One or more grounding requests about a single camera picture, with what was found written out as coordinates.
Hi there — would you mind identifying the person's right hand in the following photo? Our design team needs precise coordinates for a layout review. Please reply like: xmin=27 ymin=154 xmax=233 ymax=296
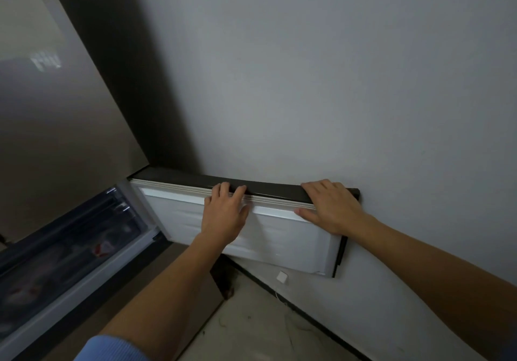
xmin=294 ymin=178 xmax=368 ymax=237

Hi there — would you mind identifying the person's left hand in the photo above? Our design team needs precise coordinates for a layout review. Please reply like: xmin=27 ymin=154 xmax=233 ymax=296
xmin=200 ymin=182 xmax=250 ymax=246

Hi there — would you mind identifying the fridge compartment door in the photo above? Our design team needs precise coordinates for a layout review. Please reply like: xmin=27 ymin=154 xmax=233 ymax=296
xmin=128 ymin=166 xmax=361 ymax=278

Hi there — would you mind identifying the clear fridge drawer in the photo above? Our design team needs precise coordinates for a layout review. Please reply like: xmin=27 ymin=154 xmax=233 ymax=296
xmin=0 ymin=189 xmax=160 ymax=333

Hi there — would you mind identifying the beige refrigerator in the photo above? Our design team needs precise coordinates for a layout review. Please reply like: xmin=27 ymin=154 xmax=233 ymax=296
xmin=0 ymin=0 xmax=225 ymax=361

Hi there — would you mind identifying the person's left forearm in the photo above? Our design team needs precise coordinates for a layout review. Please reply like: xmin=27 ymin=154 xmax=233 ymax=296
xmin=98 ymin=232 xmax=224 ymax=361

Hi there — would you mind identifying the person's right forearm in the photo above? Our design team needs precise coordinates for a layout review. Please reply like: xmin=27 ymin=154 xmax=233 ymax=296
xmin=342 ymin=214 xmax=517 ymax=361

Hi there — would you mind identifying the person's blue left sleeve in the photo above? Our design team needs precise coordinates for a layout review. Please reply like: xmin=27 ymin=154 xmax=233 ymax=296
xmin=72 ymin=334 xmax=151 ymax=361

